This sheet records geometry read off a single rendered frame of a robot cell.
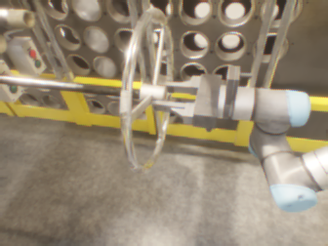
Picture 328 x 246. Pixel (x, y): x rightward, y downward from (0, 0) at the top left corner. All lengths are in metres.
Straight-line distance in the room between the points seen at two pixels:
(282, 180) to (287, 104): 0.15
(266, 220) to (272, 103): 0.92
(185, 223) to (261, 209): 0.38
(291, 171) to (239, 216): 0.84
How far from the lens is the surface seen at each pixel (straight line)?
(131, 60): 0.45
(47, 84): 0.74
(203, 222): 1.36
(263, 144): 0.63
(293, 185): 0.57
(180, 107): 0.57
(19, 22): 1.14
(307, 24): 2.09
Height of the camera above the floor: 1.26
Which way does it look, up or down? 47 degrees down
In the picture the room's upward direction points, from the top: 7 degrees counter-clockwise
